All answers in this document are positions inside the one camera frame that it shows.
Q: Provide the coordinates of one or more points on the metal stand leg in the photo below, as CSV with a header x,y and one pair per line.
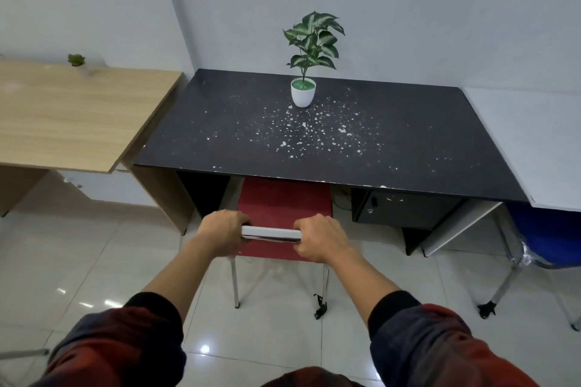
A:
x,y
27,353

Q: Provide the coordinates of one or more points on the wooden table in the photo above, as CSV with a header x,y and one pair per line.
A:
x,y
68,114

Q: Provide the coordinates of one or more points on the tiny green plant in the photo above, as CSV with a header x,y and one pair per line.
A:
x,y
76,60

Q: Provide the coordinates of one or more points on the red chair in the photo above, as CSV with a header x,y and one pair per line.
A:
x,y
281,200

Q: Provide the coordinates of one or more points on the person's plaid shirt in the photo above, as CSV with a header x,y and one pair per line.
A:
x,y
313,380

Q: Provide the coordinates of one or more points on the black table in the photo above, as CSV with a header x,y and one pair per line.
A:
x,y
408,128

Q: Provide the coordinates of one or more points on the white table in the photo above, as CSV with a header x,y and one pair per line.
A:
x,y
535,137

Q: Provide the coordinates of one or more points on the person's right hand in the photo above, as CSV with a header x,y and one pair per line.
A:
x,y
322,239

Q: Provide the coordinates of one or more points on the green plant in white pot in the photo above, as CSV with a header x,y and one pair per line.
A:
x,y
303,94

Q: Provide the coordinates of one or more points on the person's left hand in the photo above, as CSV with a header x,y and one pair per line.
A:
x,y
222,232

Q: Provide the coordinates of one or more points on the blue chair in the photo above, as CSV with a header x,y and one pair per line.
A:
x,y
544,232

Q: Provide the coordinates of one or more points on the person's left forearm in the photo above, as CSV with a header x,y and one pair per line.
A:
x,y
181,278

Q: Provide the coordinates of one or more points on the person's right forearm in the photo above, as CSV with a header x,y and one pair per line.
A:
x,y
363,282

